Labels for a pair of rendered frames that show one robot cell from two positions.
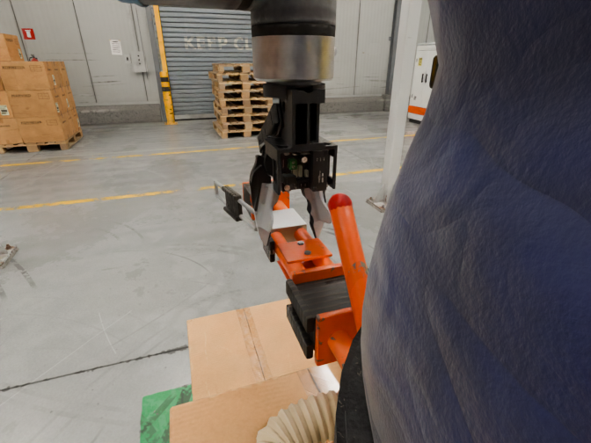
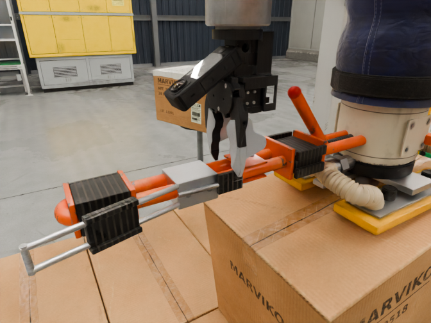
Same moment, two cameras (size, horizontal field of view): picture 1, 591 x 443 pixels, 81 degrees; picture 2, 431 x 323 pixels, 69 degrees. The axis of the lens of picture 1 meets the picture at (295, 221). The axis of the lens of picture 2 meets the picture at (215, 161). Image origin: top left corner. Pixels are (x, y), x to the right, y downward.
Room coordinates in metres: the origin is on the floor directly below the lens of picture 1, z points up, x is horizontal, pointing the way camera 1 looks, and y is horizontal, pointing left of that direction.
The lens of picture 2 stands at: (0.54, 0.46, 1.34)
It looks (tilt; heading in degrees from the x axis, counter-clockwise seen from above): 24 degrees down; 259
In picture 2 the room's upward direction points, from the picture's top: straight up
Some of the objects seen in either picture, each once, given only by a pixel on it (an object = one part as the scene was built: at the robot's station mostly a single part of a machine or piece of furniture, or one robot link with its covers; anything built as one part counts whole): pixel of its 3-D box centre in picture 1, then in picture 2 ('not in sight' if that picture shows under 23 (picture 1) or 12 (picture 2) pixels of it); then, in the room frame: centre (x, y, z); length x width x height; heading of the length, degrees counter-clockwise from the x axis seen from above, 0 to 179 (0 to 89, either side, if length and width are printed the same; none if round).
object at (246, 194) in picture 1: (265, 199); (101, 201); (0.63, 0.06, 1.12); 0.08 x 0.07 x 0.05; 18
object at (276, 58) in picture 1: (295, 62); (236, 11); (0.42, 0.00, 1.36); 0.10 x 0.09 x 0.05; 108
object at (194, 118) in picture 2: not in sight; (199, 96); (0.20, -1.99, 0.82); 0.60 x 0.40 x 0.40; 129
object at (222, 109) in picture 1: (240, 98); not in sight; (7.40, 1.12, 0.65); 1.29 x 1.10 x 1.31; 19
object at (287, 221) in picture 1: (281, 230); (190, 183); (0.50, 0.02, 1.11); 0.07 x 0.07 x 0.04; 18
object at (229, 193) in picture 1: (238, 214); (155, 211); (0.55, 0.10, 1.12); 0.31 x 0.03 x 0.05; 31
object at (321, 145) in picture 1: (295, 138); (240, 73); (0.41, 0.00, 1.28); 0.09 x 0.08 x 0.12; 18
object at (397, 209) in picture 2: not in sight; (407, 190); (0.03, -0.04, 1.02); 0.34 x 0.10 x 0.05; 18
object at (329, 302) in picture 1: (338, 308); (292, 152); (0.29, -0.05, 1.12); 0.10 x 0.08 x 0.06; 108
